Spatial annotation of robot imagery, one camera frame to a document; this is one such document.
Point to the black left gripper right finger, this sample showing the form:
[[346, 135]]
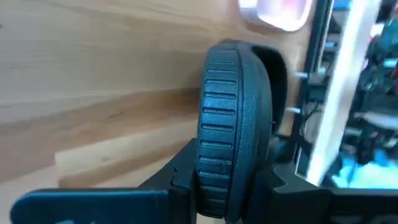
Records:
[[311, 208]]

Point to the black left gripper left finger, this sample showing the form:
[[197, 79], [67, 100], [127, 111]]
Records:
[[93, 208]]

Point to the black slide with ribbed sole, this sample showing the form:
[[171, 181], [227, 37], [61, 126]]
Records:
[[233, 124]]

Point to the wooden shelf with black frame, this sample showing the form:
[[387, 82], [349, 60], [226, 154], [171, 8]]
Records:
[[339, 93]]

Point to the pink foam slide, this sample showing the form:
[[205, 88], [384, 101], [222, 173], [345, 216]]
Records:
[[280, 14]]

